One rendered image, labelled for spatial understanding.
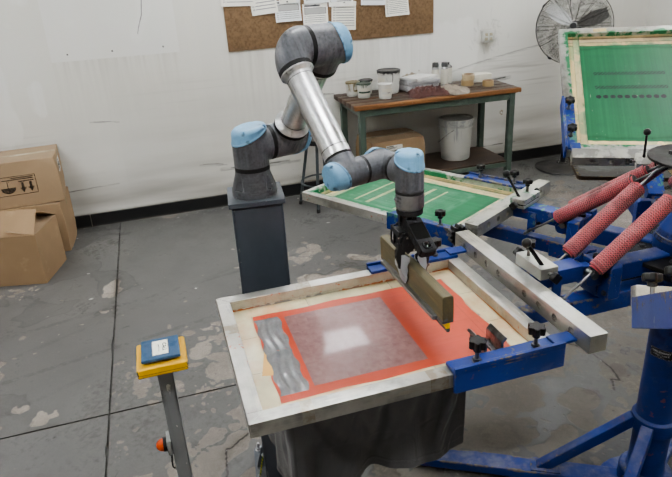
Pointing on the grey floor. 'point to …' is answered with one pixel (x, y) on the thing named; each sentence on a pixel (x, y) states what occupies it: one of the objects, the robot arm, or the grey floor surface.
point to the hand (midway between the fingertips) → (413, 278)
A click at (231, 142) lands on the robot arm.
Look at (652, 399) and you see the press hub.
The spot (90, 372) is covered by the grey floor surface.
